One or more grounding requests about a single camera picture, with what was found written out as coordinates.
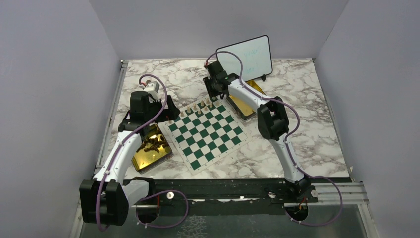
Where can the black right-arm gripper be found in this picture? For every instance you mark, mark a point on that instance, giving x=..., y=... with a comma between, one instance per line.
x=206, y=81

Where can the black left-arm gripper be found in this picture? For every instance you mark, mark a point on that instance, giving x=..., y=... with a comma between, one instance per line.
x=158, y=103

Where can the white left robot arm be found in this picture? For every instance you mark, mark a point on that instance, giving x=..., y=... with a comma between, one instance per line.
x=121, y=157

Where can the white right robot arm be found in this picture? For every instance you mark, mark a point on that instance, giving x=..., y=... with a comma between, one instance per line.
x=273, y=122

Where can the gold tin with white pieces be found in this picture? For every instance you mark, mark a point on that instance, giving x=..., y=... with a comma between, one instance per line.
x=243, y=111

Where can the gold tin with dark pieces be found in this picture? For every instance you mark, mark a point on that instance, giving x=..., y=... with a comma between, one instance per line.
x=153, y=151

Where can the green white chess mat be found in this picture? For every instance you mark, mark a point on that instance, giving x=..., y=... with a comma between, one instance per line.
x=203, y=138

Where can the small whiteboard with stand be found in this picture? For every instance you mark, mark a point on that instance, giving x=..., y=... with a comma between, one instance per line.
x=254, y=54

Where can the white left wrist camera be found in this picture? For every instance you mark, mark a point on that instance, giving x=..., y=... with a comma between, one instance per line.
x=152, y=88

